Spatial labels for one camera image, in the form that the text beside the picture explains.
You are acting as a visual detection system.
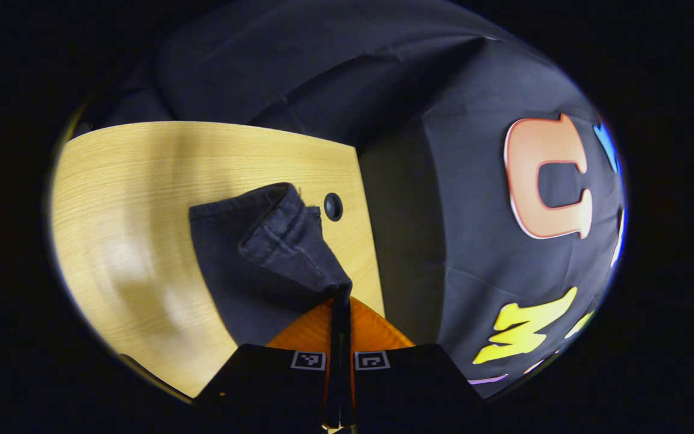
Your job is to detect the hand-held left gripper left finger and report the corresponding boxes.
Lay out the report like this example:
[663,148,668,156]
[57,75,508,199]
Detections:
[193,298,340,432]

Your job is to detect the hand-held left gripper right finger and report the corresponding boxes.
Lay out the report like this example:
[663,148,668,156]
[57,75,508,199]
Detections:
[341,297,484,430]

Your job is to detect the black jeans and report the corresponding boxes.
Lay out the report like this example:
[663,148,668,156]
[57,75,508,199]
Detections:
[189,182,354,348]

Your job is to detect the black backdrop cloth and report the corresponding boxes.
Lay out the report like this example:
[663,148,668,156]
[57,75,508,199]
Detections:
[73,0,628,398]

